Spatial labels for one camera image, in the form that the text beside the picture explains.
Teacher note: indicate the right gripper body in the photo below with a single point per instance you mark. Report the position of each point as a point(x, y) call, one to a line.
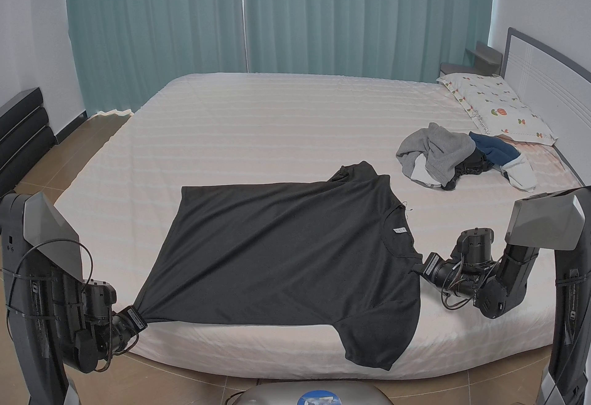
point(441, 274)

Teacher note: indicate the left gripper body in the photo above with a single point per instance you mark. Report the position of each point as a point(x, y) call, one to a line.
point(129, 324)

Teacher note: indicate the black T-shirt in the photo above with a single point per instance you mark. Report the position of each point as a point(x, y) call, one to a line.
point(277, 255)

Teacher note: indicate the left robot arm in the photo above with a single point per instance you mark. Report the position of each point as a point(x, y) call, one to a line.
point(51, 223)

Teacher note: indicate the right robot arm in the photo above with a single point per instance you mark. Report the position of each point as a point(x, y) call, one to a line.
point(545, 218)

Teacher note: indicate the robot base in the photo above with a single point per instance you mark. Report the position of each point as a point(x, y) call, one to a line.
point(277, 396)

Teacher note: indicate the pile of clothes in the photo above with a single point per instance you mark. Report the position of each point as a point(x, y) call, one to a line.
point(438, 149)

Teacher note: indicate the bed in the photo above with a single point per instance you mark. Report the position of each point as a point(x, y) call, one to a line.
point(277, 126)

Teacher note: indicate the white printed pillow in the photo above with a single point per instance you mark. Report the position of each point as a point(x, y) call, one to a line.
point(498, 105)

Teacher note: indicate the black chest of drawers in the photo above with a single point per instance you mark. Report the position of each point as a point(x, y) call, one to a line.
point(18, 135)

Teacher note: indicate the grey bedside table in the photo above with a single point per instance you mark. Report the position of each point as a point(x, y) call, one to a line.
point(485, 54)

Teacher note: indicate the blue-green curtain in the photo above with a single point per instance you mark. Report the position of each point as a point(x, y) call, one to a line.
point(152, 24)
point(369, 6)

